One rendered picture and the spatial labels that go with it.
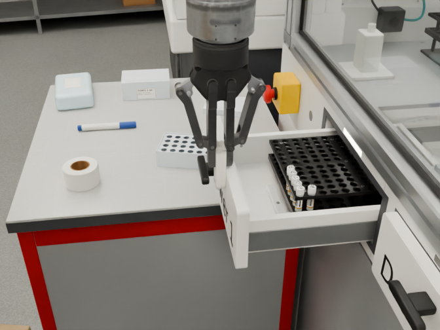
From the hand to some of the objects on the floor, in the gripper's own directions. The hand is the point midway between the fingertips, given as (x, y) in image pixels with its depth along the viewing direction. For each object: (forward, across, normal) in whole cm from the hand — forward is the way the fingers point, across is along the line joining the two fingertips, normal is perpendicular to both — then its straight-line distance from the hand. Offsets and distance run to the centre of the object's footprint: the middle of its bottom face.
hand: (219, 165), depth 79 cm
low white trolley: (+93, -8, +44) cm, 104 cm away
